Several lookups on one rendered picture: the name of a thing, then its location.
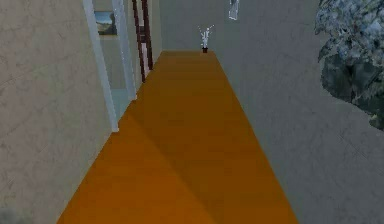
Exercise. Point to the white plant in dark pot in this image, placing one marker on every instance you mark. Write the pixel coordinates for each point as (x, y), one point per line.
(205, 39)

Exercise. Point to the framed landscape picture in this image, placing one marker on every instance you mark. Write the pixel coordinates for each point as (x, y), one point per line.
(106, 22)

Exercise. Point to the white door frame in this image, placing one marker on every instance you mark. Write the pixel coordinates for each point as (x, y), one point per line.
(106, 66)

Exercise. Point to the pale glassy wall picture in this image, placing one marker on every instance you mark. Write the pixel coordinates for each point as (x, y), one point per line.
(234, 9)

